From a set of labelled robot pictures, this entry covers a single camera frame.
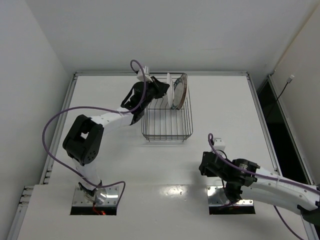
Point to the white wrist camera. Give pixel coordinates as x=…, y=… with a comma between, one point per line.
x=143, y=74
x=219, y=144

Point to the clear glass plate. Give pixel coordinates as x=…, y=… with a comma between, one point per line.
x=170, y=91

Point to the grey wire dish rack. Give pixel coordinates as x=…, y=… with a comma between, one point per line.
x=161, y=123

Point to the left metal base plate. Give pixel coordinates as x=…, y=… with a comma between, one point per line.
x=105, y=197

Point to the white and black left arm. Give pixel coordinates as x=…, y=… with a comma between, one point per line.
x=83, y=141

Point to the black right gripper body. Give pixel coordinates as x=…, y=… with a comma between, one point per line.
x=206, y=165

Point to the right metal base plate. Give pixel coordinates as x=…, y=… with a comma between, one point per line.
x=216, y=198

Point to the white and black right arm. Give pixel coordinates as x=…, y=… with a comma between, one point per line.
x=246, y=180

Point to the green rimmed white plate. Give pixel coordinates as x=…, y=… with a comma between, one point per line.
x=177, y=87

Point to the metal base plate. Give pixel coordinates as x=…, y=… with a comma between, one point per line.
x=105, y=197
x=216, y=198

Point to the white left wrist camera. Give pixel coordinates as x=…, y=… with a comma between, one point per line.
x=143, y=74

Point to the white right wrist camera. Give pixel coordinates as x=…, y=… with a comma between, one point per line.
x=219, y=144

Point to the orange sunburst white plate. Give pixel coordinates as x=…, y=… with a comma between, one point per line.
x=185, y=90

